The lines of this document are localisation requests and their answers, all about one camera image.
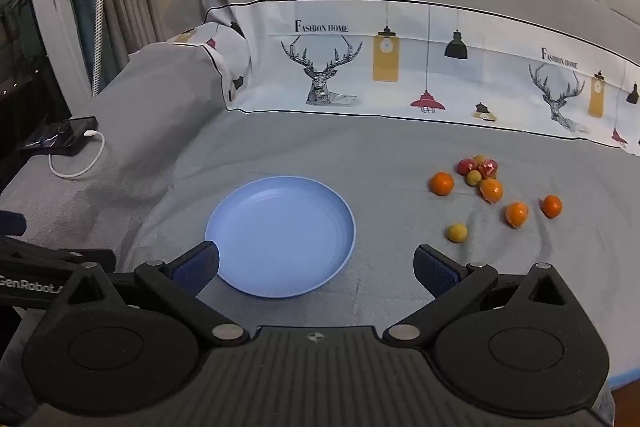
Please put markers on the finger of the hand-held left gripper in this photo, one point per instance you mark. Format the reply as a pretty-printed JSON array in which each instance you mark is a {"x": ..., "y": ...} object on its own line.
[
  {"x": 60, "y": 257},
  {"x": 11, "y": 223}
]

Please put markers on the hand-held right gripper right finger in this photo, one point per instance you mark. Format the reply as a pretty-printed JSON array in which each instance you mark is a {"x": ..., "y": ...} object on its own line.
[{"x": 435, "y": 273}]

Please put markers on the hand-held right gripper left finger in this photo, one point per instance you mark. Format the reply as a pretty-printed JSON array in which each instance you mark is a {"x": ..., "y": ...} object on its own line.
[{"x": 197, "y": 271}]

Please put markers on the small yellow-green fruit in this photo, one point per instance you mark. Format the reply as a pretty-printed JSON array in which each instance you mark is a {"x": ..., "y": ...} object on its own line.
[
  {"x": 474, "y": 177},
  {"x": 480, "y": 159},
  {"x": 456, "y": 232}
]

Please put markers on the bare orange tangerine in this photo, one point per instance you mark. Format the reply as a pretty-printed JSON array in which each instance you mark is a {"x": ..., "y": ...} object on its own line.
[
  {"x": 551, "y": 206},
  {"x": 443, "y": 183}
]

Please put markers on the blue plastic plate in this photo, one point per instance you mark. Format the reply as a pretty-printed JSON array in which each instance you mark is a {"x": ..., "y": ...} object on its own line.
[{"x": 280, "y": 232}]

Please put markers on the plastic-wrapped orange tangerine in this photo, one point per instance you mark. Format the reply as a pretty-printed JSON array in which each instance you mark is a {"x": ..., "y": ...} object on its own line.
[
  {"x": 491, "y": 190},
  {"x": 516, "y": 214}
]

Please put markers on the small red fruit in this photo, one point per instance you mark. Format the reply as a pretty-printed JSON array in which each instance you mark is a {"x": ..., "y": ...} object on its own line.
[
  {"x": 466, "y": 166},
  {"x": 488, "y": 168}
]

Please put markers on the black smartphone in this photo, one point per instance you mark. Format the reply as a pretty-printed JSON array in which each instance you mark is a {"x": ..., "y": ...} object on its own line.
[{"x": 65, "y": 132}]

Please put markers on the white framed glass door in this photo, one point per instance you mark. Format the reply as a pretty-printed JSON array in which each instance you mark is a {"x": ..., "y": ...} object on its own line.
[{"x": 55, "y": 32}]

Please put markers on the blue bed sheet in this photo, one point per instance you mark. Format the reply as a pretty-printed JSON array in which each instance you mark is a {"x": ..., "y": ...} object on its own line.
[{"x": 627, "y": 379}]

